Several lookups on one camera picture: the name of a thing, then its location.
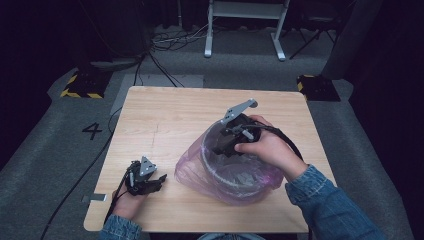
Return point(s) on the grey floor tape strip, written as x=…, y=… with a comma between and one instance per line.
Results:
x=95, y=197

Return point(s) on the person's right hand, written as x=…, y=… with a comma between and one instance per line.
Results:
x=273, y=150

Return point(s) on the person's left hand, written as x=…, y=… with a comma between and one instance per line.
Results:
x=128, y=205

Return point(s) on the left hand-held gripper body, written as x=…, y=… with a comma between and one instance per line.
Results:
x=141, y=185

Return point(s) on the black tripod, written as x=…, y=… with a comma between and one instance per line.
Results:
x=311, y=38

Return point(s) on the white metal table frame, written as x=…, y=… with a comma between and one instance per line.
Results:
x=245, y=10

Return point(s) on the green plastic bin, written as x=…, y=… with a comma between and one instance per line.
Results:
x=240, y=180

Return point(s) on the black yellow striped stand base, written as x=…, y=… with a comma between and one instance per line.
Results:
x=320, y=88
x=86, y=85

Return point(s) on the grey pillar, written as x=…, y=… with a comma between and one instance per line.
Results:
x=350, y=40

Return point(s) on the pink plastic bag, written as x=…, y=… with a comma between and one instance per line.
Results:
x=193, y=173

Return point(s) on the grey flat stand base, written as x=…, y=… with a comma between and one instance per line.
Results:
x=116, y=63

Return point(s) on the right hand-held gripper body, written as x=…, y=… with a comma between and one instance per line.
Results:
x=238, y=130

